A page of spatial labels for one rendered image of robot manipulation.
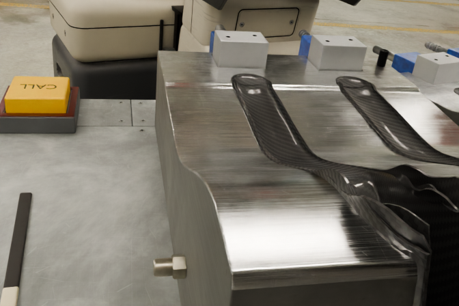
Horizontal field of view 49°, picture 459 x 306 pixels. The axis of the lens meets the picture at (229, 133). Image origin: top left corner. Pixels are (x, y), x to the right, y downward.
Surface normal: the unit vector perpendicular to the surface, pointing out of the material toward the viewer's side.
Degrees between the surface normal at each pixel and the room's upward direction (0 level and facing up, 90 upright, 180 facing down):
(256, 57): 90
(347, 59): 90
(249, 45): 90
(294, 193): 8
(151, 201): 0
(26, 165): 0
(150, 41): 90
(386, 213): 112
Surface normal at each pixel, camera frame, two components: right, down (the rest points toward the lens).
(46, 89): 0.11, -0.88
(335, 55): 0.19, 0.48
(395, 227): -0.67, 0.56
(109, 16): 0.48, 0.32
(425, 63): -0.87, 0.14
